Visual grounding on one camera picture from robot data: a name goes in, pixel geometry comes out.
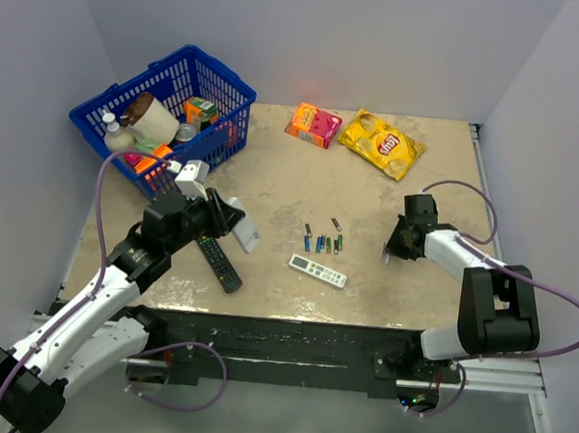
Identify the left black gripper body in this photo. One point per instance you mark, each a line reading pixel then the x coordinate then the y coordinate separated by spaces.
pixel 199 220

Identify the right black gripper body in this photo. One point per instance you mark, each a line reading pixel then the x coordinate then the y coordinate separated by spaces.
pixel 397 244

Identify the small white remote control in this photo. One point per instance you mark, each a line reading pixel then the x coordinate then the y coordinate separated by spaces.
pixel 245 232

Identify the white battery cover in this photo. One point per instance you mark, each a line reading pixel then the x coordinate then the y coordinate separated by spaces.
pixel 385 256

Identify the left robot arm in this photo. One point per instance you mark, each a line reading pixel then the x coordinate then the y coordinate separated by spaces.
pixel 39 371

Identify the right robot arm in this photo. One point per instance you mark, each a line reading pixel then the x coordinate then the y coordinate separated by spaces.
pixel 497 305

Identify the black TV remote control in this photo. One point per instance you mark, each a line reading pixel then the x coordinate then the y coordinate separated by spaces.
pixel 219 263

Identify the long white remote control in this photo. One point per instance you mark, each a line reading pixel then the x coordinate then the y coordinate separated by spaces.
pixel 317 271

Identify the black battery far right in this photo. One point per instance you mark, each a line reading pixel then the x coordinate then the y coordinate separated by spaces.
pixel 336 224

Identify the orange box in basket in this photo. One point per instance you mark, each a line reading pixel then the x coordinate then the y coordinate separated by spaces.
pixel 149 161

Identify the blue battery left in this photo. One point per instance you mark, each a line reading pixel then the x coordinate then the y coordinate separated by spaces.
pixel 308 243

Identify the blue battery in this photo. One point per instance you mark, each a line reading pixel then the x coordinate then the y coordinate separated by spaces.
pixel 308 243
pixel 320 243

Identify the metal tin can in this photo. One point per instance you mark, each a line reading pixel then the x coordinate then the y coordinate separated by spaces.
pixel 185 132

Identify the blue battery middle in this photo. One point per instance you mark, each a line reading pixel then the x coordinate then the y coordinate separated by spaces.
pixel 320 243

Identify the yellow Lays chips bag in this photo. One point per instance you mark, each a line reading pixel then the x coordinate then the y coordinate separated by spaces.
pixel 381 144

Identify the pink small box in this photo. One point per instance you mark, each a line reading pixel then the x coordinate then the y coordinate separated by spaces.
pixel 132 159

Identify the light green packet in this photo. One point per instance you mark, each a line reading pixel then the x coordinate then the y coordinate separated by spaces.
pixel 145 144

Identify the orange green juice carton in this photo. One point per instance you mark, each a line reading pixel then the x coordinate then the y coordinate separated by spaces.
pixel 200 113

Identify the blue plastic shopping basket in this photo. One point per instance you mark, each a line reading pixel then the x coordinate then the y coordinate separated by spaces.
pixel 187 72

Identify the cream cylindrical container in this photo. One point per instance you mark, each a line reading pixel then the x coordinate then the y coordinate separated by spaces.
pixel 146 116

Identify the white bottle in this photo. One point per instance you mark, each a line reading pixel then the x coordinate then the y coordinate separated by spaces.
pixel 116 137

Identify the orange pink snack box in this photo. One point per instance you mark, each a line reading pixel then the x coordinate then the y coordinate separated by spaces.
pixel 313 125

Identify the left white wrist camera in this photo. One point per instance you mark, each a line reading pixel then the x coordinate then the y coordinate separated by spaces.
pixel 190 178

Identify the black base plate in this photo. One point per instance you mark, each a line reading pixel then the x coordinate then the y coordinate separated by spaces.
pixel 351 358

